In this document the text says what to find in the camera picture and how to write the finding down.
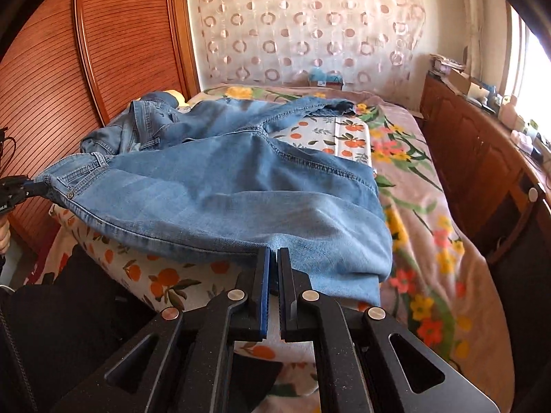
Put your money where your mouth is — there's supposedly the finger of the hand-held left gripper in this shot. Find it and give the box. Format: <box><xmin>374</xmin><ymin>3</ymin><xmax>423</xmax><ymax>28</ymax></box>
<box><xmin>9</xmin><ymin>186</ymin><xmax>48</xmax><ymax>199</ymax></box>
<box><xmin>2</xmin><ymin>175</ymin><xmax>46</xmax><ymax>189</ymax></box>

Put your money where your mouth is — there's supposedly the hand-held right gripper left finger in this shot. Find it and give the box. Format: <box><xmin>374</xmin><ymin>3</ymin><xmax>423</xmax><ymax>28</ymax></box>
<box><xmin>49</xmin><ymin>245</ymin><xmax>276</xmax><ymax>413</ymax></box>

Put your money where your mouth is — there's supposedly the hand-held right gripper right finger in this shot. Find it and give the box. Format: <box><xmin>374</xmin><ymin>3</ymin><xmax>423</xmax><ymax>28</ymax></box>
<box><xmin>278</xmin><ymin>246</ymin><xmax>500</xmax><ymax>413</ymax></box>

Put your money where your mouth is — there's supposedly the orange fruit print blanket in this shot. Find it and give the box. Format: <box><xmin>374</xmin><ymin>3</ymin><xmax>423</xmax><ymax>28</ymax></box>
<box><xmin>37</xmin><ymin>114</ymin><xmax>373</xmax><ymax>413</ymax></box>

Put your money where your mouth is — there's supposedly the wooden slatted wardrobe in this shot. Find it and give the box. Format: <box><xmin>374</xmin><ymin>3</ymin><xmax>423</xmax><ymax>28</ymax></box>
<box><xmin>0</xmin><ymin>0</ymin><xmax>201</xmax><ymax>246</ymax></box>

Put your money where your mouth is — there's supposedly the floral blanket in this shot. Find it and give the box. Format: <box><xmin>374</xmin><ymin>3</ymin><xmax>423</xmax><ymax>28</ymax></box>
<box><xmin>200</xmin><ymin>84</ymin><xmax>513</xmax><ymax>413</ymax></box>

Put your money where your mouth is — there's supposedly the blue item at bed head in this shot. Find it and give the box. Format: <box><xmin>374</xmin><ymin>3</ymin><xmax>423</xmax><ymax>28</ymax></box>
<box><xmin>306</xmin><ymin>75</ymin><xmax>345</xmax><ymax>90</ymax></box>

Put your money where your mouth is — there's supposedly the wooden cabinet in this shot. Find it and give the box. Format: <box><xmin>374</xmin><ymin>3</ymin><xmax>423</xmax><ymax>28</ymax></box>
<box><xmin>419</xmin><ymin>73</ymin><xmax>551</xmax><ymax>267</ymax></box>

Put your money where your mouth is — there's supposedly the circle pattern sheer curtain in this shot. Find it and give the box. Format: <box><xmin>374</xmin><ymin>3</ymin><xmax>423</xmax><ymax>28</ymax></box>
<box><xmin>185</xmin><ymin>0</ymin><xmax>427</xmax><ymax>110</ymax></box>

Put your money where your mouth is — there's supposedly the open cardboard box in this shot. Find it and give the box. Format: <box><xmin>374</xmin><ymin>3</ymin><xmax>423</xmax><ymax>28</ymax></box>
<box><xmin>445</xmin><ymin>69</ymin><xmax>472</xmax><ymax>95</ymax></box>

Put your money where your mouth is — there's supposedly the stack of papers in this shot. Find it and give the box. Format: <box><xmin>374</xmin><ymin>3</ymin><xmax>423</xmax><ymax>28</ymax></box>
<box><xmin>429</xmin><ymin>53</ymin><xmax>468</xmax><ymax>79</ymax></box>

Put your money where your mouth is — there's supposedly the white plastic jug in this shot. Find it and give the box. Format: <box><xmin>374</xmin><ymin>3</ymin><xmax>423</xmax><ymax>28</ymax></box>
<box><xmin>498</xmin><ymin>95</ymin><xmax>519</xmax><ymax>127</ymax></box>

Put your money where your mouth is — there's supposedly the window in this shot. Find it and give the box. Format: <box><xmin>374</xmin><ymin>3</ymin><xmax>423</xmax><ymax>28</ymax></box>
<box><xmin>506</xmin><ymin>4</ymin><xmax>551</xmax><ymax>130</ymax></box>

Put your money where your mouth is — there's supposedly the beige window curtain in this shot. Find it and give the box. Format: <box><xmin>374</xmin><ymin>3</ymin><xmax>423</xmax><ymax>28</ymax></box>
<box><xmin>450</xmin><ymin>0</ymin><xmax>487</xmax><ymax>78</ymax></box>

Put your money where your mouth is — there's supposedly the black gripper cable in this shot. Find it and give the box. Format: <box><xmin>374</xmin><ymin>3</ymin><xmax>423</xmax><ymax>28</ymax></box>
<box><xmin>0</xmin><ymin>135</ymin><xmax>15</xmax><ymax>168</ymax></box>

